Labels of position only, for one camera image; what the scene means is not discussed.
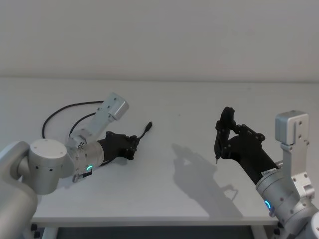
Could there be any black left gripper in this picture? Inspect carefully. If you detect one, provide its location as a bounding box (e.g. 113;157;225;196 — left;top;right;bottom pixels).
96;131;139;165

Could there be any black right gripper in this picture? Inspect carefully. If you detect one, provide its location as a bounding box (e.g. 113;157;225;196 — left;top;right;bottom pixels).
213;106;278;186

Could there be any thin black cable with plug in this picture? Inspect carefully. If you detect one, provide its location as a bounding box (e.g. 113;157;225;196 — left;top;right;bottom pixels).
136;120;154;140

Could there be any short black camera cable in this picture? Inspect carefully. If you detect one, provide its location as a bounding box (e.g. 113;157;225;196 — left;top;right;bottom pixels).
68;112;97;139

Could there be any long black camera cable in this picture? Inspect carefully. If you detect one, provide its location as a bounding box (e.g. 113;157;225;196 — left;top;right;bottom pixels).
41;100;104;139

